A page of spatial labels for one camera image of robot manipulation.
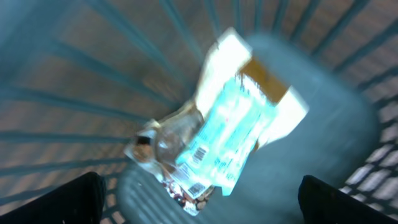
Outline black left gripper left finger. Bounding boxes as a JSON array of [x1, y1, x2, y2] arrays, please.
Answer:
[[1, 172, 106, 224]]

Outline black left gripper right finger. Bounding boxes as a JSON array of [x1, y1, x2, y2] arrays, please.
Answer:
[[298, 175, 397, 224]]

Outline teal snack packet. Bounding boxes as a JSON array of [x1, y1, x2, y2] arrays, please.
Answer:
[[172, 75, 277, 198]]

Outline brown mushroom snack bag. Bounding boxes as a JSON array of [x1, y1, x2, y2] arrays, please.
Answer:
[[125, 28, 308, 216]]

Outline grey plastic shopping basket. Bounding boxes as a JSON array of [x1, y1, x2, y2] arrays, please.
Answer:
[[1, 0, 397, 223]]

